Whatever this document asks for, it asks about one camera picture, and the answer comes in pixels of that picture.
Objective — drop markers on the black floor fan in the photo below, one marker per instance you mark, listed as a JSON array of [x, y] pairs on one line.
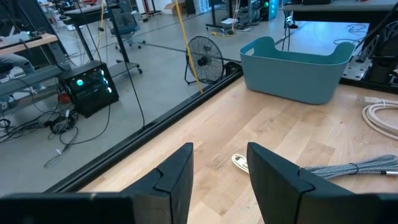
[[205, 60]]

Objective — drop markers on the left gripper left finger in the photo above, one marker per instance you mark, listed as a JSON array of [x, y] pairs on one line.
[[174, 186]]

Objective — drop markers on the black computer tower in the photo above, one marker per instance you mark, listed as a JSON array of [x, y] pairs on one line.
[[88, 88]]

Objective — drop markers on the wooden top desk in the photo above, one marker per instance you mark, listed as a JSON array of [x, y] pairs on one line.
[[25, 43]]

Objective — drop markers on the grey office chair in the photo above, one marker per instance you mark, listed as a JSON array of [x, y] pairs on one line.
[[126, 21]]

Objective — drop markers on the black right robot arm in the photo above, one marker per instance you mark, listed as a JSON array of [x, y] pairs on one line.
[[385, 62]]

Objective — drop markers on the dark table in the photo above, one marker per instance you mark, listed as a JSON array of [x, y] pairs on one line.
[[342, 7]]

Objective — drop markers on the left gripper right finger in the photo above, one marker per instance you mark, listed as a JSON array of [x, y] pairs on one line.
[[273, 186]]

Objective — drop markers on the person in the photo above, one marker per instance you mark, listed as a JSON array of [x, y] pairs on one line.
[[15, 62]]

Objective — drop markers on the teal plastic bin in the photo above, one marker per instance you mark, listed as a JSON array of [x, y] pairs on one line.
[[295, 81]]

